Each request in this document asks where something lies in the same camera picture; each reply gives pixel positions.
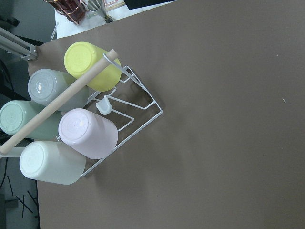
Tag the white wire cup rack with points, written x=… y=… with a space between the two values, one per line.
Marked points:
x=104 y=107

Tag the yellow plastic cup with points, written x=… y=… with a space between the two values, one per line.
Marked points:
x=83 y=57

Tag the wooden rack handle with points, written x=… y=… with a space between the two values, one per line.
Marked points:
x=59 y=101

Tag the light green plastic cup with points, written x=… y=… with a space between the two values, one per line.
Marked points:
x=15 y=114

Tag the white plastic cup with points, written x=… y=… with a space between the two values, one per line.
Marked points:
x=53 y=162

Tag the grey plastic cup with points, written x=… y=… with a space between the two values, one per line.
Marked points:
x=45 y=85

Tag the aluminium frame post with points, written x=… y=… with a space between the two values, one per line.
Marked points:
x=15 y=45

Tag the pink plastic cup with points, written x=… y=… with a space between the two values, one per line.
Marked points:
x=88 y=133

